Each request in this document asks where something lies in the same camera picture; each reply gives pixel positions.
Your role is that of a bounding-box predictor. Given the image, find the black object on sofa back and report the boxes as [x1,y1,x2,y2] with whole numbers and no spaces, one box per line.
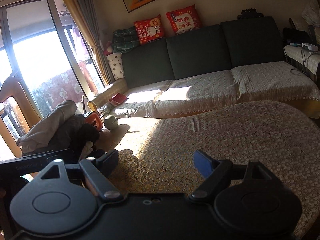
[237,8,264,20]

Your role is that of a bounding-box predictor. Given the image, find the red rabbit cushion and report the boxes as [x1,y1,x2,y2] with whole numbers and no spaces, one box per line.
[134,15,165,45]

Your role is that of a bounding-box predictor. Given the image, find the armchair with yellow cover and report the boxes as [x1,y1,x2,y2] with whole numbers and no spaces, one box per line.
[282,17,320,83]

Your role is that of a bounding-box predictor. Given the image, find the dark folded clothes pile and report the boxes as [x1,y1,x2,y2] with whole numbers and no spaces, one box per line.
[22,108,100,161]

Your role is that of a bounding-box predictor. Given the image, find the yellow grey curtain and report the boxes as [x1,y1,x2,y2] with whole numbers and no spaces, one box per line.
[64,0,114,85]

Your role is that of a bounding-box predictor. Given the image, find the round table lace cloth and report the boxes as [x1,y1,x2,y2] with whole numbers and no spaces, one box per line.
[96,101,319,237]

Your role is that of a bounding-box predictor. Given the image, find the red text cushion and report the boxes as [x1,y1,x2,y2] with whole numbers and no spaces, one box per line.
[166,4,203,35]

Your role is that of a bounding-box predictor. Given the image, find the red booklet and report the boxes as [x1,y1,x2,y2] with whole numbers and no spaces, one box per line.
[108,93,127,107]

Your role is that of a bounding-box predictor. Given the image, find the green plaid blanket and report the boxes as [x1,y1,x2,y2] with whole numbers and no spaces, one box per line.
[112,26,140,54]

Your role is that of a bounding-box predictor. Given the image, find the green sofa with lace cover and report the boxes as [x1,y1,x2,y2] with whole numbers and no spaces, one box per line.
[88,16,319,119]

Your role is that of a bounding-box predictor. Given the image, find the white bear pattern pillow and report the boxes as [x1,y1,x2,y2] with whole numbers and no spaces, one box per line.
[107,53,124,80]

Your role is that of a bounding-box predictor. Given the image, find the orange tissue box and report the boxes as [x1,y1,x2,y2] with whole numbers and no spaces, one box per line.
[84,111,104,132]

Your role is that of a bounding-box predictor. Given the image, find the white printed sweatshirt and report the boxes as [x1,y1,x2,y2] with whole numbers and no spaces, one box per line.
[16,100,77,152]

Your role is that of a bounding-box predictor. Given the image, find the clothes pile on armchair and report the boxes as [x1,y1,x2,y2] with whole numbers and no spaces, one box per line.
[302,1,319,44]

